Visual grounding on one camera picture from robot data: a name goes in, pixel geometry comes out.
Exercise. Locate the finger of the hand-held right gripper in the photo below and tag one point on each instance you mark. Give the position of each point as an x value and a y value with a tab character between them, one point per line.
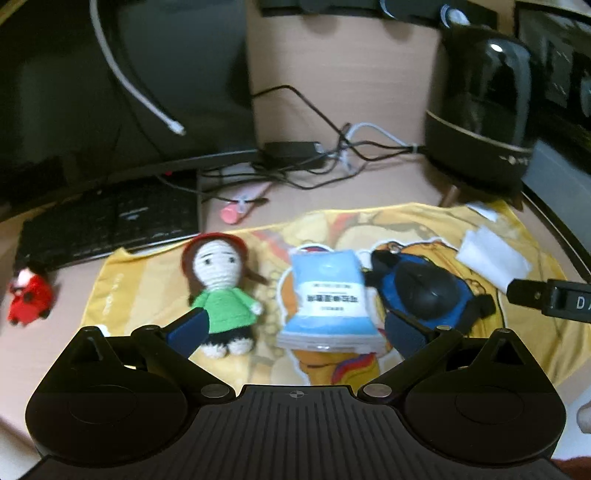
526	290

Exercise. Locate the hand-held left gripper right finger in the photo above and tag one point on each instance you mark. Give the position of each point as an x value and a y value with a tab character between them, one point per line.
406	334

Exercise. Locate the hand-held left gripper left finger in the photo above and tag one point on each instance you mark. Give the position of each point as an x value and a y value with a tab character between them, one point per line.
189	330

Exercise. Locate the crochet doll green sweater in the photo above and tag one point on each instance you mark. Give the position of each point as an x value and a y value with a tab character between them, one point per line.
221	300

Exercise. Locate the blue black small pouch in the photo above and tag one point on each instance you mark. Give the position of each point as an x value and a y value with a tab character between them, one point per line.
425	290

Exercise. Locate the blue white wipes packet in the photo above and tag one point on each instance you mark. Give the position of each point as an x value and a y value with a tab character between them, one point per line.
328	295

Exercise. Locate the person's right hand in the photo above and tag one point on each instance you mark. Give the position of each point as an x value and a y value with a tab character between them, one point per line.
585	417

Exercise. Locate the white folded tissue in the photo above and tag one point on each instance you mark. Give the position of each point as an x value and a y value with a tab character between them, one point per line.
494	256

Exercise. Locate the yellow printed cloth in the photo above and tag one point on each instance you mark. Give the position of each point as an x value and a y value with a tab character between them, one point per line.
147	295

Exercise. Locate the dark edged grey device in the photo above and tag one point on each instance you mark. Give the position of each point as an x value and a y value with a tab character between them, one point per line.
554	175

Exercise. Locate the pink tube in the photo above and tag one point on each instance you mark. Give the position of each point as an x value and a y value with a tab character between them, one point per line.
233	213

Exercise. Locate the black keyboard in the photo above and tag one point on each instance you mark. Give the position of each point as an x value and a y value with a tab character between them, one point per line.
106	221

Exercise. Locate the red crochet toy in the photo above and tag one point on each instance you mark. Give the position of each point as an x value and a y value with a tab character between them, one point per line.
32	300

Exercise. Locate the black humidifier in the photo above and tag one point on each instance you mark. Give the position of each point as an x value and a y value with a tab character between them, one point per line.
480	115

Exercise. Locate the black power adapter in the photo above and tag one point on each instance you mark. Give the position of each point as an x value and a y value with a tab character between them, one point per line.
291	152

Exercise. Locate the black monitor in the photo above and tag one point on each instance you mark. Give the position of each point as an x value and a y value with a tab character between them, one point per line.
69	92

